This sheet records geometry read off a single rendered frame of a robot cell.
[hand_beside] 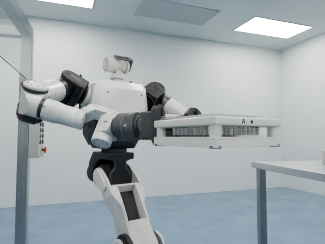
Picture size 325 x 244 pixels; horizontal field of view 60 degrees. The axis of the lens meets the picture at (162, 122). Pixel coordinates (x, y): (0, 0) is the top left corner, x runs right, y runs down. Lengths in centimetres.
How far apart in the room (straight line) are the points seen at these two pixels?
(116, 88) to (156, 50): 402
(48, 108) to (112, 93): 36
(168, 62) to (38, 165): 279
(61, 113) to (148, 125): 28
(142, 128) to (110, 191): 42
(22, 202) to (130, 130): 118
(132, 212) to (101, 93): 51
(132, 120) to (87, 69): 404
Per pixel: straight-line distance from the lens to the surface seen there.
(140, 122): 85
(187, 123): 69
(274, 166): 156
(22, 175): 189
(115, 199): 118
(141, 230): 117
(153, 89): 139
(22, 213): 193
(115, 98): 122
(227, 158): 564
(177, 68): 529
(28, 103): 97
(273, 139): 78
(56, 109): 94
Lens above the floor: 102
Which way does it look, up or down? 3 degrees up
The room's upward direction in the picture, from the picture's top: straight up
